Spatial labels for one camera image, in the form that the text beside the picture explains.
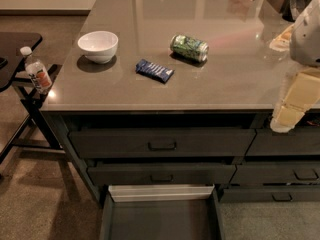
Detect clear water bottle orange label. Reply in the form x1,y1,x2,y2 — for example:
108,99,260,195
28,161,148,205
20,46,52,94

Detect bottom right dark drawer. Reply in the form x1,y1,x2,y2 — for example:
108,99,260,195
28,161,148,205
220,185,320,203

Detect top left dark drawer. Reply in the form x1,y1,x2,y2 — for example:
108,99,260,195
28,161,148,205
69,128,255,158

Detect middle left dark drawer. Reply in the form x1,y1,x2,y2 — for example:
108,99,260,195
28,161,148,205
87,163,236,186

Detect green soda can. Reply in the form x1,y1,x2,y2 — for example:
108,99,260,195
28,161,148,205
170,35,209,63

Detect blue rxbar snack bar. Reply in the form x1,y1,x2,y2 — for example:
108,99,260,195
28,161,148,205
135,59,174,83

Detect chip bags in drawer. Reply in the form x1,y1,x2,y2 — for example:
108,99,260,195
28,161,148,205
306,116,320,127

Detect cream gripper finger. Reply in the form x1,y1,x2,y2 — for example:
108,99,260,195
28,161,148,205
270,67,320,133

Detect dark side table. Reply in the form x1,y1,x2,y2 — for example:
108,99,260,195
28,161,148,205
0,32,61,162

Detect top right dark drawer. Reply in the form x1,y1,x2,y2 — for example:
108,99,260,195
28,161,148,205
247,127,320,156

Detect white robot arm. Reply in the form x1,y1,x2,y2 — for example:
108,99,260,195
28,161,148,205
270,0,320,133

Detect dark drawer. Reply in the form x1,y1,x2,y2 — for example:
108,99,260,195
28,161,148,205
69,128,255,158
231,161,320,184
220,185,320,203
87,163,236,186
247,127,320,156

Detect white ceramic bowl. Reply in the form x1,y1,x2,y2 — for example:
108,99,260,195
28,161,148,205
77,31,119,64

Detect middle right dark drawer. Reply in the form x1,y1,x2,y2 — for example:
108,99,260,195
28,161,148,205
231,161,320,184

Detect open bottom left drawer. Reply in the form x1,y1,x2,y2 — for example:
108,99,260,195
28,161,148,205
99,185,225,240

